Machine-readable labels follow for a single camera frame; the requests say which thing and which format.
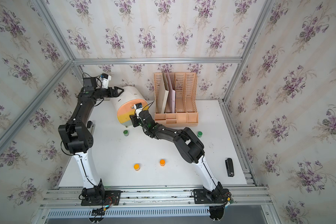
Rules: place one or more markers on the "green paint can left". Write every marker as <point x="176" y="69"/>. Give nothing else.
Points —
<point x="126" y="132"/>

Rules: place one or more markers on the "black stapler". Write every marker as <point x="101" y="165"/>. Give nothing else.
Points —
<point x="230" y="167"/>

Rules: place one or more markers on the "aluminium rail frame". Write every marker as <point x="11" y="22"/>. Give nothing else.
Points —
<point x="163" y="201"/>

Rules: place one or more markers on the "yellow paint can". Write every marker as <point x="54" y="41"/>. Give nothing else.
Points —
<point x="137" y="167"/>

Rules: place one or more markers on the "yellow drawer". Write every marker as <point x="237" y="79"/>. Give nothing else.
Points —
<point x="123" y="116"/>

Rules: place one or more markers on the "green paint can right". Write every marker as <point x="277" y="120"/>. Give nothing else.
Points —
<point x="199" y="134"/>

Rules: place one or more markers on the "round white drawer cabinet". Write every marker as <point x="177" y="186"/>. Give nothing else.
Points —
<point x="130" y="92"/>

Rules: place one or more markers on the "beige cardboard folder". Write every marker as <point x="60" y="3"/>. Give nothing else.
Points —
<point x="163" y="93"/>

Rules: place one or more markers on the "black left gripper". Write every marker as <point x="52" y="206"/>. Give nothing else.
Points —
<point x="114" y="94"/>

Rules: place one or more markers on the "beige plastic file organizer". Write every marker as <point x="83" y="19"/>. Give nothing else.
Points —
<point x="186" y="114"/>

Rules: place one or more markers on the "pink paper folder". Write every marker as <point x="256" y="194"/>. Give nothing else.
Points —
<point x="170" y="108"/>

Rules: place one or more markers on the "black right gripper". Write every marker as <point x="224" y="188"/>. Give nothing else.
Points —
<point x="133" y="119"/>

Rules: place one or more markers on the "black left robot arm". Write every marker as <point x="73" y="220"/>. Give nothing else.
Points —
<point x="76" y="135"/>

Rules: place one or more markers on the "green paint can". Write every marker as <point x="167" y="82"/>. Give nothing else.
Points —
<point x="199" y="134"/>
<point x="126" y="132"/>

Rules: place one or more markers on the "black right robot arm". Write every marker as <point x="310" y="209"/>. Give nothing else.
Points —
<point x="188" y="145"/>

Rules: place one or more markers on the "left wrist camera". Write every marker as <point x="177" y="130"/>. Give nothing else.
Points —
<point x="105" y="79"/>

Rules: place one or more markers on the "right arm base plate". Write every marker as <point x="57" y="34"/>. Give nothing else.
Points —
<point x="203" y="196"/>

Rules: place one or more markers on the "pink top drawer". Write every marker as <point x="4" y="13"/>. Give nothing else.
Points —
<point x="126" y="103"/>

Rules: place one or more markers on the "orange paint can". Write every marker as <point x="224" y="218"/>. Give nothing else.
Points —
<point x="162" y="162"/>

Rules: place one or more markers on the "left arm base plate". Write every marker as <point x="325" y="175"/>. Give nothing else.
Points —
<point x="100" y="197"/>

